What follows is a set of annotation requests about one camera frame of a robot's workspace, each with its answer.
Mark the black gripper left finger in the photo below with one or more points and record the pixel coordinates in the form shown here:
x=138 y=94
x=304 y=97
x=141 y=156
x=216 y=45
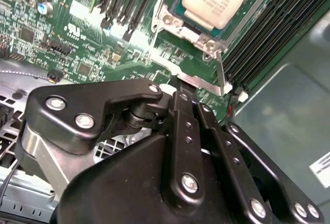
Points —
x=64 y=113

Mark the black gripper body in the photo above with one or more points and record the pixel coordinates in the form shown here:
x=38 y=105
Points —
x=116 y=195

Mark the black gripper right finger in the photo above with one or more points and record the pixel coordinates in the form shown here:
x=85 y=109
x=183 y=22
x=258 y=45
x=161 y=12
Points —
x=242 y=180

